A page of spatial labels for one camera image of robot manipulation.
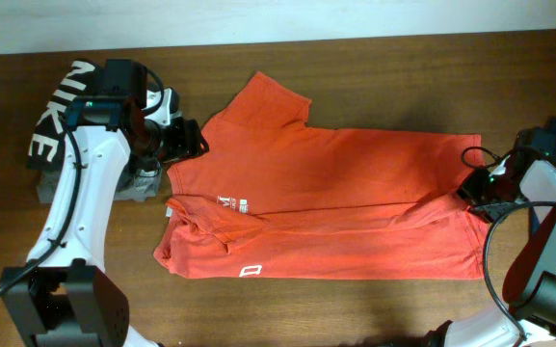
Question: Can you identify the orange red t-shirt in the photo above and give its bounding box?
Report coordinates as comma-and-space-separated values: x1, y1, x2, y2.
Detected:
153, 73, 487, 280

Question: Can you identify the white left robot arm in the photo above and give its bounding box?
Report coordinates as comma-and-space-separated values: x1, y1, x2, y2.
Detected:
0, 88, 209, 347

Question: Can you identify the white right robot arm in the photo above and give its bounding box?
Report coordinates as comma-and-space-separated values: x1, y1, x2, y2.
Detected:
420, 159, 556, 346

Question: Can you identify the grey folded garment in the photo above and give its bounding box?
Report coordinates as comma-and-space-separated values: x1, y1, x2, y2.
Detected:
37, 168, 162, 203

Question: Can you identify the black Nike garment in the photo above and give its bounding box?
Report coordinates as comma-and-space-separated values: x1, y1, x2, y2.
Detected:
26, 59, 103, 171

